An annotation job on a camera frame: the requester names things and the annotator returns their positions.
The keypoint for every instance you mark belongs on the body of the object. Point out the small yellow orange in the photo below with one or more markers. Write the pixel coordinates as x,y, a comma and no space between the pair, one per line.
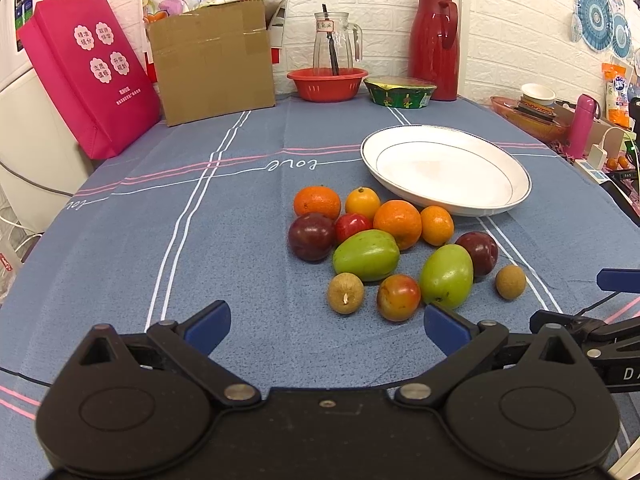
363,201

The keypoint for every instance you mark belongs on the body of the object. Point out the white porcelain plate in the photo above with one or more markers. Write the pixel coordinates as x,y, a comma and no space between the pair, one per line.
434,165

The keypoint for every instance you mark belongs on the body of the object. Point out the small orange mandarin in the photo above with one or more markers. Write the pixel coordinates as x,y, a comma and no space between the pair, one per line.
437,225

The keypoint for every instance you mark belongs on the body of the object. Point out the pink water bottle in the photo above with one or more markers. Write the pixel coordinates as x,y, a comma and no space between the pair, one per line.
586,111

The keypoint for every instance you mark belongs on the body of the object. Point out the orange mandarin with stem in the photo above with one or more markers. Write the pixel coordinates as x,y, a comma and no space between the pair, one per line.
318,199

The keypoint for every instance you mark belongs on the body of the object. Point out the green instant noodle bowl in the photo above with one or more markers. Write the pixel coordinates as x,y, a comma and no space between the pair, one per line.
399,92

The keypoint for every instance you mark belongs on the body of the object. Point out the brown longan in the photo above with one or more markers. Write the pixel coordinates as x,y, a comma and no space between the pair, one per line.
345,293
510,282

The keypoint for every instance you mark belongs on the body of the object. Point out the red orange small apple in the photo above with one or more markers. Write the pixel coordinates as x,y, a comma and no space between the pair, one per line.
398,297

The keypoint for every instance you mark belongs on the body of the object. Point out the pink tote bag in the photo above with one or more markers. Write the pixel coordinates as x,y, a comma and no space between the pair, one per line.
91,74

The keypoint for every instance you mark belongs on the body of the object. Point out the red plastic basket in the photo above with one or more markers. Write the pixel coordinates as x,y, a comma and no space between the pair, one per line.
321,86

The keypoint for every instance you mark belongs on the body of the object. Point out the white appliance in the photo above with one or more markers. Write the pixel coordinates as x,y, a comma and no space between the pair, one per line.
42,166

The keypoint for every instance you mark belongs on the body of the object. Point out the black straw in pitcher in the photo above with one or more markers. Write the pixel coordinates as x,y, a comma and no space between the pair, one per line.
329,36

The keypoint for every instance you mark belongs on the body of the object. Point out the white power adapter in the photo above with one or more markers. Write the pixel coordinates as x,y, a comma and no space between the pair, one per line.
597,157

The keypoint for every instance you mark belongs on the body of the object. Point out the glass pitcher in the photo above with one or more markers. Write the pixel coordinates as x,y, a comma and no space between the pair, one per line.
347,39

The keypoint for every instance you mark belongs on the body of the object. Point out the brown cardboard box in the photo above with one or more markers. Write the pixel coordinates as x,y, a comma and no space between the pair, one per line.
212,61

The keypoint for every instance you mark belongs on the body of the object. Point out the red thermos jug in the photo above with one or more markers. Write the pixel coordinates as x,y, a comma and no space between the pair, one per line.
434,49

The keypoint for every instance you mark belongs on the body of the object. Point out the orange snack package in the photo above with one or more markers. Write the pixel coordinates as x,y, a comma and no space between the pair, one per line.
616,97

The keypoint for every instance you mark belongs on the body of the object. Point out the bright red small tomato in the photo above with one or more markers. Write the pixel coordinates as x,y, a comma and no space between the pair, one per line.
350,224

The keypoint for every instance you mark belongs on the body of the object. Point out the dark red plum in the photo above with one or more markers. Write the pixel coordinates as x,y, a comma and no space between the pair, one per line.
311,237
483,251

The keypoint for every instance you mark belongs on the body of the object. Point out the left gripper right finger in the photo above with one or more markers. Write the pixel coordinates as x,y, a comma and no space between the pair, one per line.
470,349

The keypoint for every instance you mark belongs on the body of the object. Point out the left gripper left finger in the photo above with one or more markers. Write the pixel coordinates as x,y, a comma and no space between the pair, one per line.
185,348

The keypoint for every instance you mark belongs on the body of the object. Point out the large orange mandarin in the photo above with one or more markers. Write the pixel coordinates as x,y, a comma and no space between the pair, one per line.
401,220

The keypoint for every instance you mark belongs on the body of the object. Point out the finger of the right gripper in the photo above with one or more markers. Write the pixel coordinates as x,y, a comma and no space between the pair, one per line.
590,333
619,280

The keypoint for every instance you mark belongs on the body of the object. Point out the blue wall fans decoration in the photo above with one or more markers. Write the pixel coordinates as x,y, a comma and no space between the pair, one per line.
602,26

